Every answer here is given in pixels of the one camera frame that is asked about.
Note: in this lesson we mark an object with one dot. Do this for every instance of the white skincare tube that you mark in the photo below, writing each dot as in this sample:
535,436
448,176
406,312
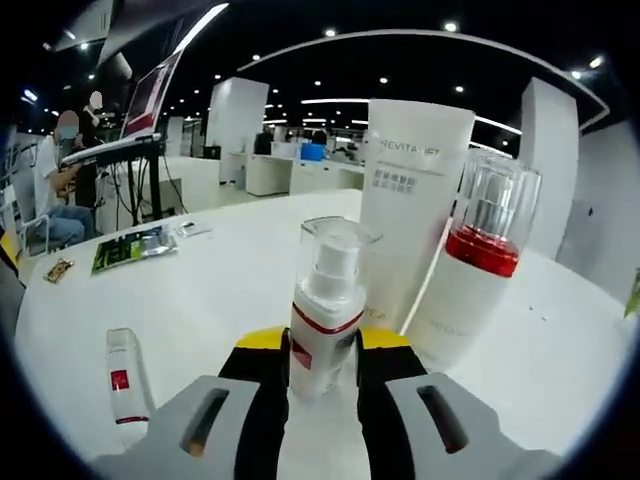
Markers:
410,215

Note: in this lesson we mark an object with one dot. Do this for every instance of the green skincare sachet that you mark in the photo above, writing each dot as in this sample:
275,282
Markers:
130,250

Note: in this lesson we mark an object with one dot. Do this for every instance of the black laptop stand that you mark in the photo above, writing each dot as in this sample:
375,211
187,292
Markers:
156,190

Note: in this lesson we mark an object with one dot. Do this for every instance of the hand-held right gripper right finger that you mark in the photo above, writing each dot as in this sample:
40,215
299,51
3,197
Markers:
400,400

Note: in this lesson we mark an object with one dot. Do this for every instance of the green potted plant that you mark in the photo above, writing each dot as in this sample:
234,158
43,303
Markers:
634,295

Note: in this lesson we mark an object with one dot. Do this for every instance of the silver laptop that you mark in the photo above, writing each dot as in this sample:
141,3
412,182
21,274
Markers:
150,95

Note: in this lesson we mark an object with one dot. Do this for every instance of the white office counter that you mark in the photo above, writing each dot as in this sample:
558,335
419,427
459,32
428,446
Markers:
270,175

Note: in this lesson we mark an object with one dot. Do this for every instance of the blue bin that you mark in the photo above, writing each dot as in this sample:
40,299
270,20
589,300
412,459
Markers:
314,151

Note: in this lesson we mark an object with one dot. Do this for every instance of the small skincare bottle red label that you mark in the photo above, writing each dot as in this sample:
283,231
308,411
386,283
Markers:
127,390
325,310

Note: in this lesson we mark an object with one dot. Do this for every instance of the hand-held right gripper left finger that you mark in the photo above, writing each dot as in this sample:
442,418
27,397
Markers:
250,400

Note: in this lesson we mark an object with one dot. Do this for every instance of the gold packet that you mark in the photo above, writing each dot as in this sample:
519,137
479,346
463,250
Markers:
59,270

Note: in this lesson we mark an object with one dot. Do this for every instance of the white skincare bottle red collar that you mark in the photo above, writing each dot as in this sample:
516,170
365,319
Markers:
465,300

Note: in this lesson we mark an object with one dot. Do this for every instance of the small clear skincare sachet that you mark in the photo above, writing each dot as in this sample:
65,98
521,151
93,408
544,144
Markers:
192,229

